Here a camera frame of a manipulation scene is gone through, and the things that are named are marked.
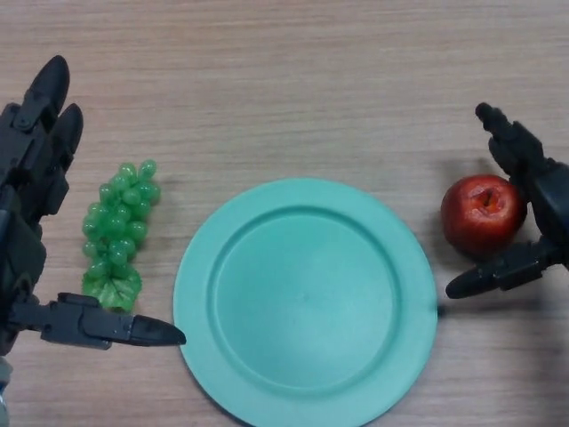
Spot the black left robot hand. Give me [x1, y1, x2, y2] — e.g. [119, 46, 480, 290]
[0, 54, 187, 357]

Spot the green round plate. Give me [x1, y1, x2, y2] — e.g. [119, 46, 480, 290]
[172, 177, 439, 427]

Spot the green grape bunch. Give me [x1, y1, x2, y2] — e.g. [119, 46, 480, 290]
[82, 159, 161, 312]

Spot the red apple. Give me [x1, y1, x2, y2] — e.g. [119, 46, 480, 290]
[440, 174, 529, 255]

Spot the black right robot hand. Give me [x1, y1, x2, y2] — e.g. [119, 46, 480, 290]
[445, 101, 569, 300]

